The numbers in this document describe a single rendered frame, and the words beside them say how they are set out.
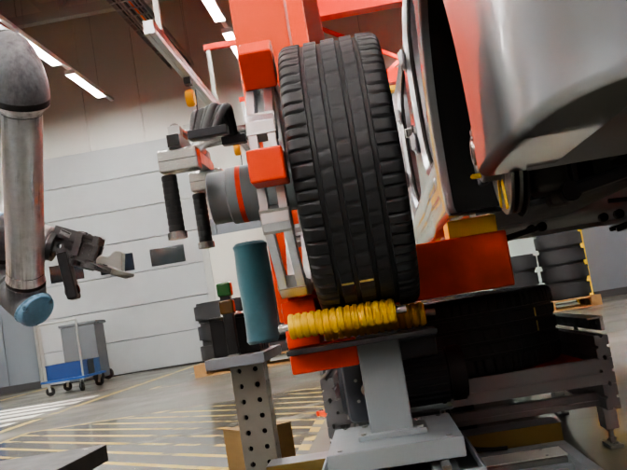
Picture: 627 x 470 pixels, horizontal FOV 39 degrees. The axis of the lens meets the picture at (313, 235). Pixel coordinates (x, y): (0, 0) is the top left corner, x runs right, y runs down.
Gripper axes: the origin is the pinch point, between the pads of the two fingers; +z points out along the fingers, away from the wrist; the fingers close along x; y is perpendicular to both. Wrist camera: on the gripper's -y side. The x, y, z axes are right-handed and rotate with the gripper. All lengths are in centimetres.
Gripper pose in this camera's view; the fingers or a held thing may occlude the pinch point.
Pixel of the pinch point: (127, 277)
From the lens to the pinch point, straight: 216.2
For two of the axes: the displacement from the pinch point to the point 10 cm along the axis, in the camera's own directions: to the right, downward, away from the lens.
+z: 9.6, 2.8, -0.2
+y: 2.8, -9.6, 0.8
